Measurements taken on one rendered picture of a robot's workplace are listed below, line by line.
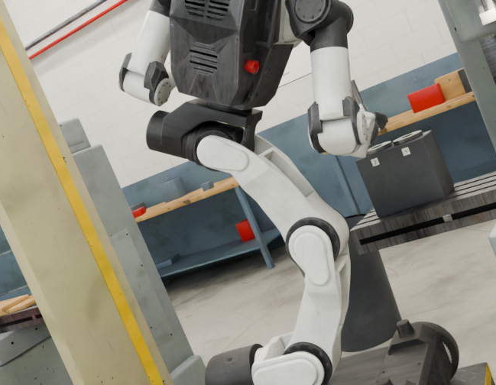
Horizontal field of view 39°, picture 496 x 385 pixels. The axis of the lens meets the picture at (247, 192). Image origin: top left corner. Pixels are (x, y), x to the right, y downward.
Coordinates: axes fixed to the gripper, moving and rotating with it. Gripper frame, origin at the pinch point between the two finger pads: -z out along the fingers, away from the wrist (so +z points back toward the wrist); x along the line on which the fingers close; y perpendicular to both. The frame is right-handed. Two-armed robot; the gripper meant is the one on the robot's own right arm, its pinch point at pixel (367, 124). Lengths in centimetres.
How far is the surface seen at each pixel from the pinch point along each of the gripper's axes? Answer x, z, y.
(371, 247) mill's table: 11.4, 10.0, 34.2
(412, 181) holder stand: -6.8, 7.6, 20.1
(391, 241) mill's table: 4.8, 11.7, 34.2
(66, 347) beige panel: 131, 1, 35
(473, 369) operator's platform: -3, 8, 80
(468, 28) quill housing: -35.6, 20.1, -14.7
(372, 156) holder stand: 1.6, 5.6, 9.4
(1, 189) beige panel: 130, -1, -26
